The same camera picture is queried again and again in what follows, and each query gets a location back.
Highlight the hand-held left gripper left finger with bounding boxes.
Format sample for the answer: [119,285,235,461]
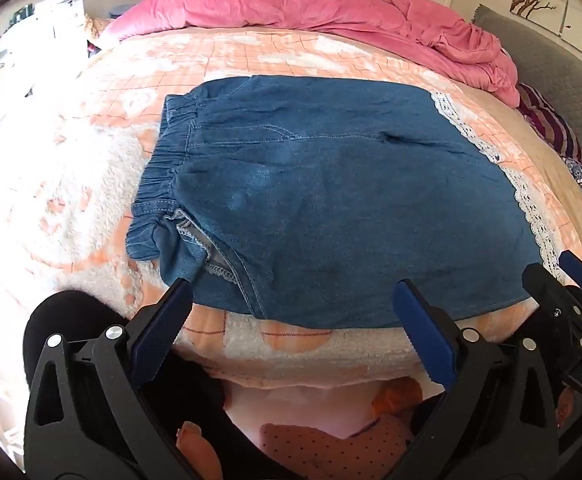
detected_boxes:
[24,277,207,480]

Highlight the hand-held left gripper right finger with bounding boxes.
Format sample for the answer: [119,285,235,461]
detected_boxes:
[386,280,559,480]

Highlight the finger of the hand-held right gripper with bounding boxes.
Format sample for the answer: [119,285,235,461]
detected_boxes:
[522,263,582,331]
[558,251,582,296]

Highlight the blue denim pants lace trim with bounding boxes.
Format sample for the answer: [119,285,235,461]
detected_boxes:
[126,74,564,331]

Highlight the person's left hand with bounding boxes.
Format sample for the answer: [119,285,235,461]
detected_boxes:
[177,422,224,480]

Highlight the person's black trouser leg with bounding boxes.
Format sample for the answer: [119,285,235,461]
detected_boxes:
[24,289,297,480]

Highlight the pale pink bed sheet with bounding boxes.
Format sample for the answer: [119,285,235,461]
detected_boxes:
[211,375,446,441]

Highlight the purple striped pillow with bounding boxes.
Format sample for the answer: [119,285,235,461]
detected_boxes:
[515,82,582,166]

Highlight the pink dotted cloth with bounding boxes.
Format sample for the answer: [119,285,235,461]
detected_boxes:
[261,417,422,480]

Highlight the peach white plush printed blanket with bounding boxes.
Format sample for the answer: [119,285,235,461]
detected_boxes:
[0,25,582,391]

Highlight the grey quilted headboard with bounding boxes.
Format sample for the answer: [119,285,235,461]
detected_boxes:
[473,4,582,196]

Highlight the white cluttered desk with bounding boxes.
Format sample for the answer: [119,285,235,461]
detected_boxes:
[0,0,89,106]

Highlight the pink duvet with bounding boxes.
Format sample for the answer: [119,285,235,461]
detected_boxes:
[96,0,522,108]

